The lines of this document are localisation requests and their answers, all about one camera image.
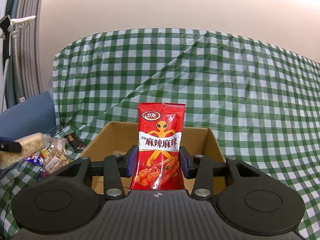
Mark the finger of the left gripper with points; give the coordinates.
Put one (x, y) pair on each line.
(10, 146)

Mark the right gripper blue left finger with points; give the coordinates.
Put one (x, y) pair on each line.
(117, 166)

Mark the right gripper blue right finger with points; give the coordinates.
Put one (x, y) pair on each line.
(200, 169)

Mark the sesame rice bar packet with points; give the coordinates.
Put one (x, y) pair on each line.
(30, 145)

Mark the red spicy snack packet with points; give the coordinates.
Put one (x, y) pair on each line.
(160, 127)

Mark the clear bag seed crackers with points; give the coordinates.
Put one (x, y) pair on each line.
(54, 155)

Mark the purple candy wrapper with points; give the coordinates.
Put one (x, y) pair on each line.
(36, 160)

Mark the brown cardboard box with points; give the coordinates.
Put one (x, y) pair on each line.
(118, 137)

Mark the blue sofa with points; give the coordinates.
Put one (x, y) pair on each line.
(35, 115)

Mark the dark chocolate bar wrapper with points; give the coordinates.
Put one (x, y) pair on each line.
(76, 143)

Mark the green white checkered cloth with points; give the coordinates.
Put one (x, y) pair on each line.
(261, 101)

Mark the white stand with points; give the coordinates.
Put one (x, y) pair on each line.
(9, 28)

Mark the grey curtain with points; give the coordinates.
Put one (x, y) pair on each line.
(21, 76)

